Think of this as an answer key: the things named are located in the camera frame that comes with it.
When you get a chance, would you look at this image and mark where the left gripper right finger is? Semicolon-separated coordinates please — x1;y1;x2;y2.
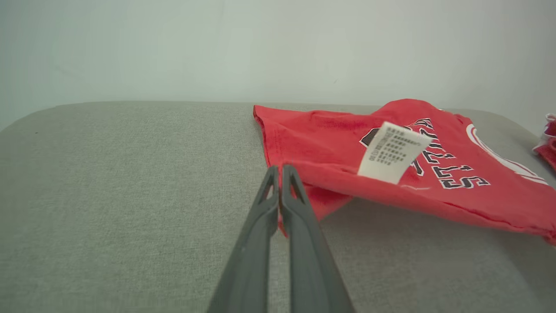
280;164;355;313

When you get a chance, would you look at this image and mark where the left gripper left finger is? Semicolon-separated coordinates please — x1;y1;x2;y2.
208;166;279;313

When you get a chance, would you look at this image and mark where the red jersey number 23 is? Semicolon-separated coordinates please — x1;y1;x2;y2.
253;99;556;246

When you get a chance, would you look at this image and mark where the red shorts white trim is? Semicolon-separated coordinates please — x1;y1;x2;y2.
533;113;556;171

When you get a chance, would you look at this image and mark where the grey fabric sofa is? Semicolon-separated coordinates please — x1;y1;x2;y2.
0;101;556;313

